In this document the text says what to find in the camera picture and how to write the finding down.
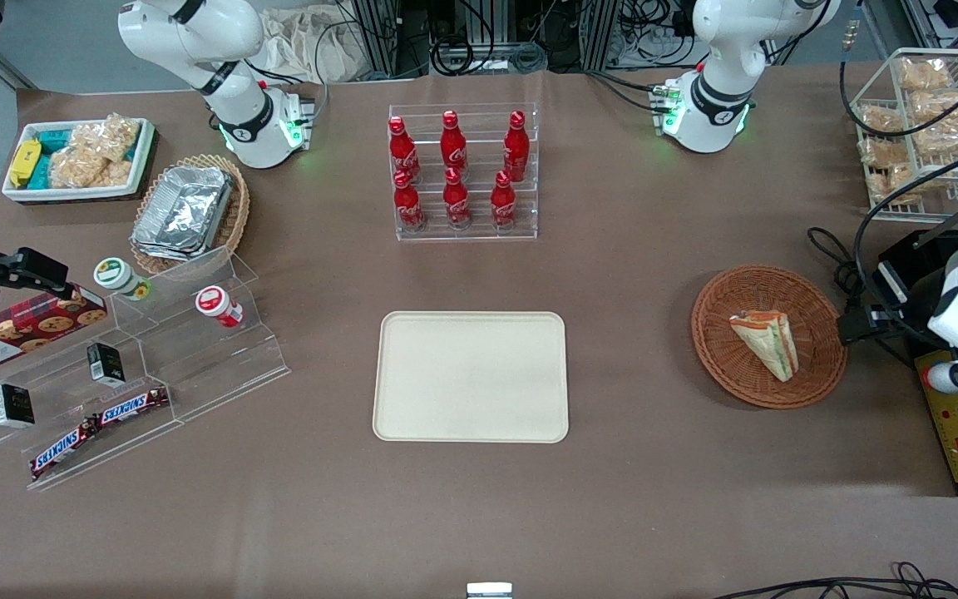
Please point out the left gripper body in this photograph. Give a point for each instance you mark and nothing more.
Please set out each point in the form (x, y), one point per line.
(903, 287)

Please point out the triangular sandwich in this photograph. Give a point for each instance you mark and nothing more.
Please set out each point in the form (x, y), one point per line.
(770, 343)

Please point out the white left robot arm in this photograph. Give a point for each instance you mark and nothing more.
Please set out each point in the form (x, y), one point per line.
(713, 108)

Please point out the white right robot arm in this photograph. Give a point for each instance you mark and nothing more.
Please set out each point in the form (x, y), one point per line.
(253, 125)

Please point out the round brown wicker basket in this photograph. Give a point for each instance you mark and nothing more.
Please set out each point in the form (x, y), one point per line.
(728, 366)

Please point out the oval tan wicker basket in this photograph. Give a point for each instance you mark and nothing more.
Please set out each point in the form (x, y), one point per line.
(238, 216)

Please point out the beige plastic serving tray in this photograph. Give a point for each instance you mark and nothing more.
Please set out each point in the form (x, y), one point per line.
(471, 378)

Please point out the red cookie box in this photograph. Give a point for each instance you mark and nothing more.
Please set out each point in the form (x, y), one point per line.
(22, 333)

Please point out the green lid white cup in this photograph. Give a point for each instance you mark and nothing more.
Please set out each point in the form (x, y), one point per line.
(116, 276)

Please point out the white rectangular snack bin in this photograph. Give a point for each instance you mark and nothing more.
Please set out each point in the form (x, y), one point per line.
(71, 193)

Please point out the teal snack pack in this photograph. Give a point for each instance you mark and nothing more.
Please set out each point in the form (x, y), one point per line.
(41, 170)
(55, 140)

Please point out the clear bagged pastry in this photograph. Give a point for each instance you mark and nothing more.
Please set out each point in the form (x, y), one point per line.
(882, 151)
(891, 183)
(945, 125)
(924, 73)
(881, 118)

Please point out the yellow snack pack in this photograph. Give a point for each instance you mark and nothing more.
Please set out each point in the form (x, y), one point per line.
(24, 162)

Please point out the small black box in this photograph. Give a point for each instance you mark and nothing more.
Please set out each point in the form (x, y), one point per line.
(105, 363)
(13, 405)

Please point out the clear bag of rice crackers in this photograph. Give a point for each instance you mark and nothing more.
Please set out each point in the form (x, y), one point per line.
(96, 154)

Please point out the aluminium foil container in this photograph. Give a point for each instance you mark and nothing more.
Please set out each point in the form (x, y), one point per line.
(184, 212)

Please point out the brown Snickers bar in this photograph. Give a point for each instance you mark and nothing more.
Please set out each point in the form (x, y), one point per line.
(131, 407)
(63, 449)

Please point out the red lid white cup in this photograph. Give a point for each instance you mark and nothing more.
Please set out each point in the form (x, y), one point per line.
(214, 302)

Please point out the clear acrylic stepped stand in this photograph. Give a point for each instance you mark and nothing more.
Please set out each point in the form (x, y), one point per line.
(196, 366)

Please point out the brown table cover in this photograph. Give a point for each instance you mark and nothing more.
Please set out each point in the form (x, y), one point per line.
(654, 516)

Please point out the beige cloth bag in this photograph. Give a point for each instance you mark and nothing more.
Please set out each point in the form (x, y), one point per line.
(304, 46)

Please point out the red cola bottle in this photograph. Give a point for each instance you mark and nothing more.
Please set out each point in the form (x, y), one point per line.
(516, 150)
(502, 204)
(453, 146)
(407, 206)
(402, 154)
(456, 202)

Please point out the clear acrylic bottle rack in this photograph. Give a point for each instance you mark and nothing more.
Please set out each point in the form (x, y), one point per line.
(479, 233)

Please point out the aluminium frame rack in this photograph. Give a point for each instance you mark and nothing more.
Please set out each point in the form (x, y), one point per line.
(379, 33)

